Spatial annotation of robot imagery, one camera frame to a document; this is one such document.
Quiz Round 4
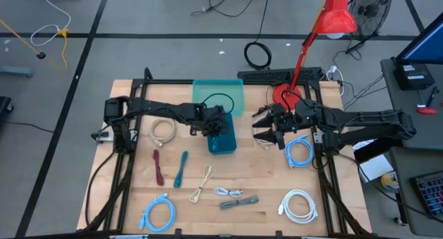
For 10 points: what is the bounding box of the black table frame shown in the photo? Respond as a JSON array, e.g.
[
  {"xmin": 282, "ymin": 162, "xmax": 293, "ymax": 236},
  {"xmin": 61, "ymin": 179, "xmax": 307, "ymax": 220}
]
[{"xmin": 82, "ymin": 67, "xmax": 373, "ymax": 239}]

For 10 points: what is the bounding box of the small silver device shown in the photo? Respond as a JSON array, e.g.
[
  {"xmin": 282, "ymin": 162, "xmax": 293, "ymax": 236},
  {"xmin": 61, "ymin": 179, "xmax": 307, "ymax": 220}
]
[{"xmin": 91, "ymin": 129, "xmax": 114, "ymax": 143}]

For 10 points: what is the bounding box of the beige cable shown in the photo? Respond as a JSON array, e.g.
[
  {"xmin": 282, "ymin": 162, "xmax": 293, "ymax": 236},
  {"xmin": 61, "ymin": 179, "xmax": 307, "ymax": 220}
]
[{"xmin": 149, "ymin": 117, "xmax": 177, "ymax": 147}]

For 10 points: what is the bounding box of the black pen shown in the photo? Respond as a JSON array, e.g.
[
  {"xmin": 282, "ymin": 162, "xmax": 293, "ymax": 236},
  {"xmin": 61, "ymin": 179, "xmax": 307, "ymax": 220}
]
[{"xmin": 426, "ymin": 85, "xmax": 440, "ymax": 107}]

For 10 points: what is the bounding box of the small white cable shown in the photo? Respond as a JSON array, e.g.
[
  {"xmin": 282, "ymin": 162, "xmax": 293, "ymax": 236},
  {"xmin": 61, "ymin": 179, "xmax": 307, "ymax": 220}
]
[{"xmin": 213, "ymin": 186, "xmax": 244, "ymax": 199}]

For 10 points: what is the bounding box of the dark teal plastic bin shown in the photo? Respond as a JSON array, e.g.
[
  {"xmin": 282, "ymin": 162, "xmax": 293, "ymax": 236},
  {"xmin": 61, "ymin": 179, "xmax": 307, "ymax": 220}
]
[{"xmin": 206, "ymin": 112, "xmax": 238, "ymax": 156}]

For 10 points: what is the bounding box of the black floor fan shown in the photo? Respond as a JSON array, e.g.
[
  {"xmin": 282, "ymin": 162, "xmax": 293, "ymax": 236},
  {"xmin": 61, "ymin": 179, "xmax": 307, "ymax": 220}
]
[{"xmin": 345, "ymin": 0, "xmax": 394, "ymax": 55}]

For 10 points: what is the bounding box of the dark grey side desk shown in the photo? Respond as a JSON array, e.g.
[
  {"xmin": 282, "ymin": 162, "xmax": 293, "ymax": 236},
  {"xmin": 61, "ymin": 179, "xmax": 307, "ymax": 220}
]
[{"xmin": 379, "ymin": 57, "xmax": 443, "ymax": 150}]

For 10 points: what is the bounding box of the white floor cable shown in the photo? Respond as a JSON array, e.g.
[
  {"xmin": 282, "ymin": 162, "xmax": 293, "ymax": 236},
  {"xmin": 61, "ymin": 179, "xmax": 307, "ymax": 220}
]
[{"xmin": 30, "ymin": 0, "xmax": 73, "ymax": 47}]

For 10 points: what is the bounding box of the computer monitor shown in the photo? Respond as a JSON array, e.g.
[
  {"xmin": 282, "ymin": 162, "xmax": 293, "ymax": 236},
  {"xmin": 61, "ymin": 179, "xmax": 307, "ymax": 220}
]
[{"xmin": 395, "ymin": 12, "xmax": 443, "ymax": 65}]

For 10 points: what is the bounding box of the grey equipment base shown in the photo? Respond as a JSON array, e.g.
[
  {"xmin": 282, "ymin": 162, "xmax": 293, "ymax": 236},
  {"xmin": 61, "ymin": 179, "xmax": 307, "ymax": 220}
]
[{"xmin": 0, "ymin": 64, "xmax": 35, "ymax": 78}]

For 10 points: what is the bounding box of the black keyboard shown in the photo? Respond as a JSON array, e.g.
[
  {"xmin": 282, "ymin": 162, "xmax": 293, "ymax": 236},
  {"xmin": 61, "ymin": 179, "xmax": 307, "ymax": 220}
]
[{"xmin": 237, "ymin": 66, "xmax": 323, "ymax": 83}]

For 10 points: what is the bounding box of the white power adapter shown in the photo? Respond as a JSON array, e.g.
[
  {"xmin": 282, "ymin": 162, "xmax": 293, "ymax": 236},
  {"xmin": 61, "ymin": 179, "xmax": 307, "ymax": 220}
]
[{"xmin": 325, "ymin": 64, "xmax": 346, "ymax": 97}]

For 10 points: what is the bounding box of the backlit colourful keyboard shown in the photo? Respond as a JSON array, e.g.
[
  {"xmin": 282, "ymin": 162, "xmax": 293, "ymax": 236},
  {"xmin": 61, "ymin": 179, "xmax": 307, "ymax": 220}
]
[{"xmin": 409, "ymin": 170, "xmax": 443, "ymax": 218}]

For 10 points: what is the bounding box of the teal braided cable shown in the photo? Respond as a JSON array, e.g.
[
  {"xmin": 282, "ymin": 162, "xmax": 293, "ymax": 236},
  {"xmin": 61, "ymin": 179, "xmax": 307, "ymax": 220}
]
[{"xmin": 172, "ymin": 150, "xmax": 189, "ymax": 189}]

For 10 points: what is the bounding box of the light blue cable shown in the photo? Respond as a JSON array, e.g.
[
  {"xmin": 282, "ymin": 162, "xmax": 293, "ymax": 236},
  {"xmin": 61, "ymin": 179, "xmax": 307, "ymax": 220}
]
[
  {"xmin": 284, "ymin": 134, "xmax": 315, "ymax": 170},
  {"xmin": 138, "ymin": 193, "xmax": 177, "ymax": 233}
]

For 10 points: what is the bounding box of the yellow round object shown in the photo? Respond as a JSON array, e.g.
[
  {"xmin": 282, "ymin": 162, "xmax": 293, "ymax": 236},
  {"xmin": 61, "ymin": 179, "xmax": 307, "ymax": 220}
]
[{"xmin": 380, "ymin": 171, "xmax": 399, "ymax": 192}]

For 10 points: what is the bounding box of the black box device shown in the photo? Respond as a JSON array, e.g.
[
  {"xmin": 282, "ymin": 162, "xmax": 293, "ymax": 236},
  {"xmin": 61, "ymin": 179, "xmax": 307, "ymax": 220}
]
[{"xmin": 392, "ymin": 62, "xmax": 436, "ymax": 91}]

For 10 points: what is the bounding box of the black tangled floor cable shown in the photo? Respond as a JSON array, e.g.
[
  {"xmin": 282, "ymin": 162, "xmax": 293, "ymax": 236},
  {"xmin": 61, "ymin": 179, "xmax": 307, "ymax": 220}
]
[{"xmin": 191, "ymin": 0, "xmax": 259, "ymax": 18}]

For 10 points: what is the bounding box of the light teal plastic bin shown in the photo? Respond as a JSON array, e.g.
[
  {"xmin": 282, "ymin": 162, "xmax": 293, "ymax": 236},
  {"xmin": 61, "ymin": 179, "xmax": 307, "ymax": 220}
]
[{"xmin": 192, "ymin": 78, "xmax": 246, "ymax": 117}]

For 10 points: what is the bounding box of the white paper sheet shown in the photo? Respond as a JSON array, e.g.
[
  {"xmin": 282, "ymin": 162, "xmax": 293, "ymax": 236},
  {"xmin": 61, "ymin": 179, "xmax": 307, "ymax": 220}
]
[{"xmin": 352, "ymin": 139, "xmax": 395, "ymax": 183}]

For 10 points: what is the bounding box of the thick white cable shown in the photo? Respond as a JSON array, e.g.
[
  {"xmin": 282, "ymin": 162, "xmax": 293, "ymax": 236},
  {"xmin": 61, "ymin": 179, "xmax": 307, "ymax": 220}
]
[{"xmin": 278, "ymin": 188, "xmax": 318, "ymax": 225}]

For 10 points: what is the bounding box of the maroon braided cable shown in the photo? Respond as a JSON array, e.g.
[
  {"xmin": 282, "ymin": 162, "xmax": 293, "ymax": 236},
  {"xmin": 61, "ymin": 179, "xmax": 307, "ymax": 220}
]
[{"xmin": 152, "ymin": 148, "xmax": 165, "ymax": 187}]

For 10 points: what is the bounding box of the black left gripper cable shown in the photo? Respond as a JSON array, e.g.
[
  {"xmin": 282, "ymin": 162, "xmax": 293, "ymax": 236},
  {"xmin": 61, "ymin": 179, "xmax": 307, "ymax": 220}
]
[{"xmin": 201, "ymin": 92, "xmax": 235, "ymax": 115}]

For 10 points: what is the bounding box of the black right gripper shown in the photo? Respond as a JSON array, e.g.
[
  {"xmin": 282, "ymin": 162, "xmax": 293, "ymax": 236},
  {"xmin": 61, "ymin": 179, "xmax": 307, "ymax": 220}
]
[{"xmin": 251, "ymin": 103, "xmax": 298, "ymax": 150}]

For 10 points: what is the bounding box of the black coiled floor cable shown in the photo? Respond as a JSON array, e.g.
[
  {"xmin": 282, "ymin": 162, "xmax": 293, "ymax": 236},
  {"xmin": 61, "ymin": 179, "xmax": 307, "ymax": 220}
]
[{"xmin": 243, "ymin": 0, "xmax": 273, "ymax": 71}]

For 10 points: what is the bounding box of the black floor cart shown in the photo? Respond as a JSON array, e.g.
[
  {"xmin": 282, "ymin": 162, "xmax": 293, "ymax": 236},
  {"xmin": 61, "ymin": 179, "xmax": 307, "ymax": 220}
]
[{"xmin": 0, "ymin": 96, "xmax": 15, "ymax": 124}]

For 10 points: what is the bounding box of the black white braided cable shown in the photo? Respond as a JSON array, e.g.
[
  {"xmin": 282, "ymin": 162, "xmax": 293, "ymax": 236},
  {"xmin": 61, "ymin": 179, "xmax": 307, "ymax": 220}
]
[{"xmin": 219, "ymin": 195, "xmax": 260, "ymax": 211}]

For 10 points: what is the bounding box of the red desk object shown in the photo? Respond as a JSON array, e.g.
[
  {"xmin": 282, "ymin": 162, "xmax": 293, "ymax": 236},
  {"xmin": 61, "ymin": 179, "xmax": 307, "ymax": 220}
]
[{"xmin": 416, "ymin": 106, "xmax": 439, "ymax": 116}]

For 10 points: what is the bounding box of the yellow floor cable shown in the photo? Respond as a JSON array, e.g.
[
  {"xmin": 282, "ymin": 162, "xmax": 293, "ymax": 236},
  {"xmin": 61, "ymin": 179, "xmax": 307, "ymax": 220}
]
[{"xmin": 0, "ymin": 19, "xmax": 69, "ymax": 70}]

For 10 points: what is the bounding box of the thin cream cable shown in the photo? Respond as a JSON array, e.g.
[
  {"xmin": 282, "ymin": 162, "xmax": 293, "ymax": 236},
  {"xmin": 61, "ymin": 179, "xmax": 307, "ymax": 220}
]
[{"xmin": 251, "ymin": 116, "xmax": 275, "ymax": 151}]

